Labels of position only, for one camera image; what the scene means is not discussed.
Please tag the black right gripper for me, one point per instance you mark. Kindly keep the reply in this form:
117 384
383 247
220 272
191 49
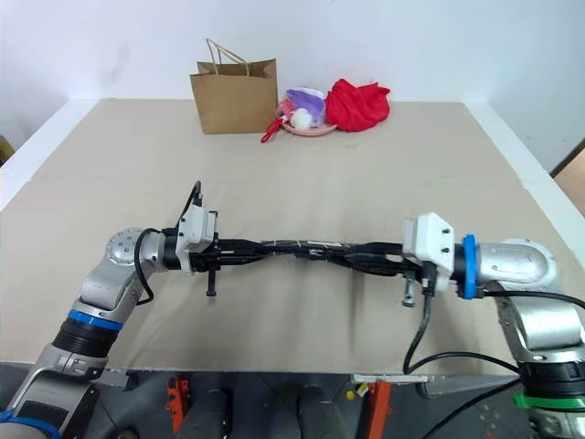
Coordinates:
416 270

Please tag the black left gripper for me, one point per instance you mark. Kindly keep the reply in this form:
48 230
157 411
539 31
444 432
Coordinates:
205 256

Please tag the black grid pencil pouch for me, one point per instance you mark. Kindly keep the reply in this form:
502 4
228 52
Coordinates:
306 250

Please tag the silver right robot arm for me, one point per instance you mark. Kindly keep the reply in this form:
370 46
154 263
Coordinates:
516 265

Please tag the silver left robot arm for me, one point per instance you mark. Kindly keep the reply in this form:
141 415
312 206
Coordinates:
105 283

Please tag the white strip under table edge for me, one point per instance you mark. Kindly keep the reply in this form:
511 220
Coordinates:
390 377

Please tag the red plastic clip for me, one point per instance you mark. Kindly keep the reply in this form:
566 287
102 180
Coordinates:
271 130

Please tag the pink plate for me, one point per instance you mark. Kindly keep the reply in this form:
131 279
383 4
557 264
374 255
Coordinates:
313 131

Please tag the small yellow ball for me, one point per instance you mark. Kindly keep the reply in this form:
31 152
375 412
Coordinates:
350 394

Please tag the white fluffy ball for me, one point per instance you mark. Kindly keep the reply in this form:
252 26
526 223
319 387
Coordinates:
302 119

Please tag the pink red small packet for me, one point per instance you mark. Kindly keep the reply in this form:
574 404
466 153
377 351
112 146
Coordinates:
284 110

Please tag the brown paper bag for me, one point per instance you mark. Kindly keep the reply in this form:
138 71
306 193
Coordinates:
235 103

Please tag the orange metal stand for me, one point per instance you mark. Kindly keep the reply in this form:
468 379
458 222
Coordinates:
380 407
177 402

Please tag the red cloth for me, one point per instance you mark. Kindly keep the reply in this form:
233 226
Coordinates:
358 107

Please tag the dark rounded shape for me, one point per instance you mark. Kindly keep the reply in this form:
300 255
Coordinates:
322 414
205 416

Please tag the brown wooden door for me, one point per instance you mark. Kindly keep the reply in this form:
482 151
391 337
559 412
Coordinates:
571 167

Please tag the yellow brown box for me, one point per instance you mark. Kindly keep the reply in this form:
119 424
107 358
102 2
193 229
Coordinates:
5 151

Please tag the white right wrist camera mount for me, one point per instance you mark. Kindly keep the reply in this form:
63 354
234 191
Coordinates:
432 242

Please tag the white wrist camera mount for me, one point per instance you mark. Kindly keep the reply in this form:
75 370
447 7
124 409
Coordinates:
432 242
196 228

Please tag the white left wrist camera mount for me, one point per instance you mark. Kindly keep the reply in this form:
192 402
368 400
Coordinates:
196 228

